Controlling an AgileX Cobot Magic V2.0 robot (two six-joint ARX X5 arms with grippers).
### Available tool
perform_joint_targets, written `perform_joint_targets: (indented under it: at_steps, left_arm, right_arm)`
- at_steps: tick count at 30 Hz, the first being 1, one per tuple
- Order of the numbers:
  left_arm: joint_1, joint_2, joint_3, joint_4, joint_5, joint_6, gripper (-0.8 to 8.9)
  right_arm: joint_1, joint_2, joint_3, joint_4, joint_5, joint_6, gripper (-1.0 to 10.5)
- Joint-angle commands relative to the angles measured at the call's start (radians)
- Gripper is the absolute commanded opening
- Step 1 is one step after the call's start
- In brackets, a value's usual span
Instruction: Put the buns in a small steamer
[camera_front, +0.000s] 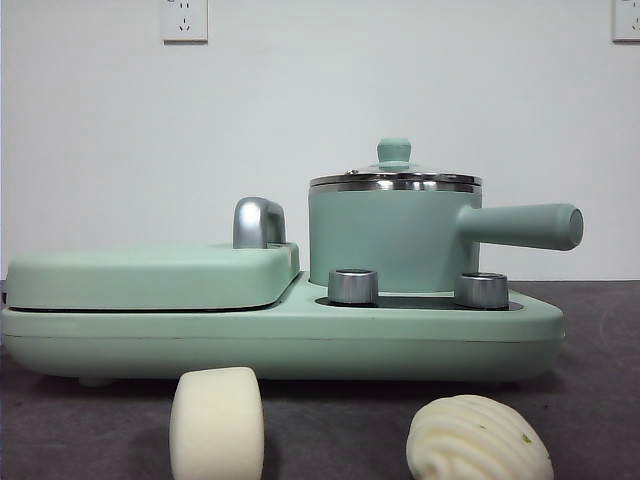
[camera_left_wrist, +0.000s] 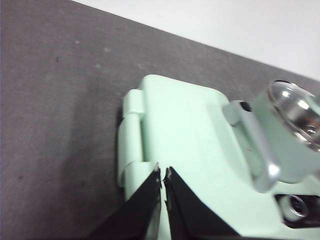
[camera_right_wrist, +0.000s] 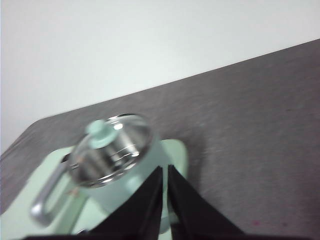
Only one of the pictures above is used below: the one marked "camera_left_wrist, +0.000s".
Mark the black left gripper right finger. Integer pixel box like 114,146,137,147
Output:
162,166,241,240

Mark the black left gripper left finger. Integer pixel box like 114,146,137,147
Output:
88,162,162,240

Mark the glass pot lid green knob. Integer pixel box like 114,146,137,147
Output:
266,79,320,154

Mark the green breakfast machine base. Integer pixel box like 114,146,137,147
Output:
117,88,320,240

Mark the green hinged griddle lid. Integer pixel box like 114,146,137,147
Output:
138,74,263,240

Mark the silver control knob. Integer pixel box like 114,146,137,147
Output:
284,194,311,220

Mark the chrome griddle lid handle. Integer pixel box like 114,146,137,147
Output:
223,99,281,194

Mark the green pot with side handle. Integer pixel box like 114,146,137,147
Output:
252,86,320,185

